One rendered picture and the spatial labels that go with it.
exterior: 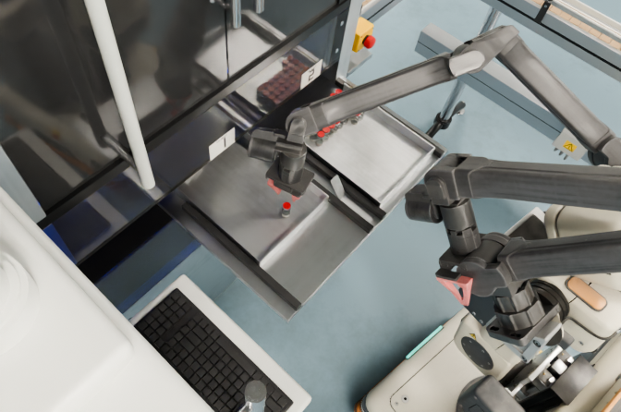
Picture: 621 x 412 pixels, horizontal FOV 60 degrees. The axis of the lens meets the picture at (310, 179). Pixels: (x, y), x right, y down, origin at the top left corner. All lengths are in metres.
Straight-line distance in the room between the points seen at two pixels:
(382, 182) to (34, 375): 1.11
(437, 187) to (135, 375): 0.58
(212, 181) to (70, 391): 0.97
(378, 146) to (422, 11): 1.99
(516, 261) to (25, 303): 0.74
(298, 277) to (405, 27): 2.25
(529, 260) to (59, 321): 0.72
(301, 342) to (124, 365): 1.66
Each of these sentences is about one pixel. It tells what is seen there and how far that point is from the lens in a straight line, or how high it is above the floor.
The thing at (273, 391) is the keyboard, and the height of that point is 0.83.
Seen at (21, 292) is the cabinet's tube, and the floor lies 1.62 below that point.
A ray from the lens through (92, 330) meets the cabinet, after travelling 0.58.
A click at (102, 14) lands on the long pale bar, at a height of 1.62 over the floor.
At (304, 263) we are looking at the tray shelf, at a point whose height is 0.88.
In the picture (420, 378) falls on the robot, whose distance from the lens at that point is 1.97.
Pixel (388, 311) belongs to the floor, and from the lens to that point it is 2.31.
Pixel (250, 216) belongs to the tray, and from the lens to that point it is 1.41.
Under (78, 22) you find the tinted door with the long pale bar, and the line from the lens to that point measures 0.89.
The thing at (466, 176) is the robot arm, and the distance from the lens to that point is 0.93.
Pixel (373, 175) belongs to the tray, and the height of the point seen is 0.88.
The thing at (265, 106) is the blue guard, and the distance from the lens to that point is 1.43.
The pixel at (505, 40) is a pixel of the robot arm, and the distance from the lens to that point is 1.18.
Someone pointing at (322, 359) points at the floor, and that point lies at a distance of 2.21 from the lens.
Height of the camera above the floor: 2.12
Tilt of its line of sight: 57 degrees down
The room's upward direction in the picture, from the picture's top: 10 degrees clockwise
